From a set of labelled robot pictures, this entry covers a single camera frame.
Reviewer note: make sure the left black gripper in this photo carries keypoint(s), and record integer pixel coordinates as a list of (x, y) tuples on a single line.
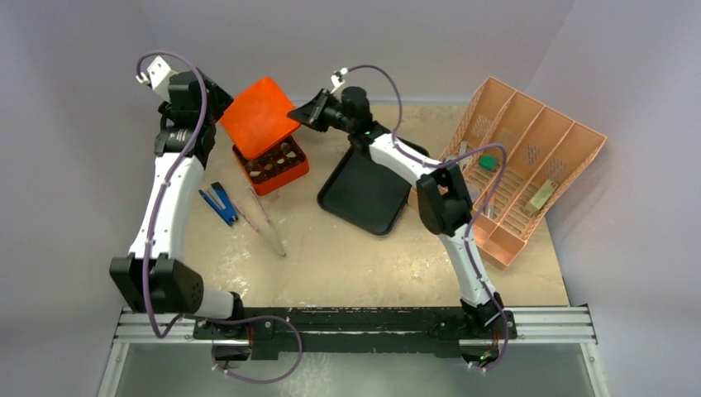
[(217, 101)]

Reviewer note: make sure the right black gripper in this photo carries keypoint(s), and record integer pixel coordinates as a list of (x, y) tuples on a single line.
[(319, 109)]

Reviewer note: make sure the orange box lid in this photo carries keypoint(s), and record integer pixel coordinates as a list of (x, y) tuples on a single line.
[(258, 118)]

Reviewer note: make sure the pink metal tongs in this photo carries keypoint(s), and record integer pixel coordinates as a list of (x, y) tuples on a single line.
[(262, 225)]

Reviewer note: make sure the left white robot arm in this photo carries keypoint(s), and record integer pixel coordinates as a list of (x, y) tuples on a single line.
[(152, 277)]

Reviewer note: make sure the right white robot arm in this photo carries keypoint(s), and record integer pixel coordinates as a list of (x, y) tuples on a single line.
[(444, 204)]

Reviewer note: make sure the orange chocolate box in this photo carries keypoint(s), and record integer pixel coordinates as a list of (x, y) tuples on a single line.
[(280, 165)]

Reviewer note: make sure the black tray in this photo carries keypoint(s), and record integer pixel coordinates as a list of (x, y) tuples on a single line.
[(365, 194)]

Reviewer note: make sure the blue stapler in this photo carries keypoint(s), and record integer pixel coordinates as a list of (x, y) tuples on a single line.
[(217, 198)]

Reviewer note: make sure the paper clip jar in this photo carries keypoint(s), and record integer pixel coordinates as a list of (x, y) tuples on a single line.
[(474, 192)]

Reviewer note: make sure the green eraser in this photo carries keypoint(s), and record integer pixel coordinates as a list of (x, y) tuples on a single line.
[(488, 162)]

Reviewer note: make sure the pink desk organizer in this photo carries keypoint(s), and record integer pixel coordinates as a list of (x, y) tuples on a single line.
[(541, 143)]

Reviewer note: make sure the staple box in organizer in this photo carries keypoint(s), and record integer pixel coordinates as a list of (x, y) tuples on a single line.
[(540, 197)]

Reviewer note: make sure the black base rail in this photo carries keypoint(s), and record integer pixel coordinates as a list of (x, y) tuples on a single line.
[(444, 332)]

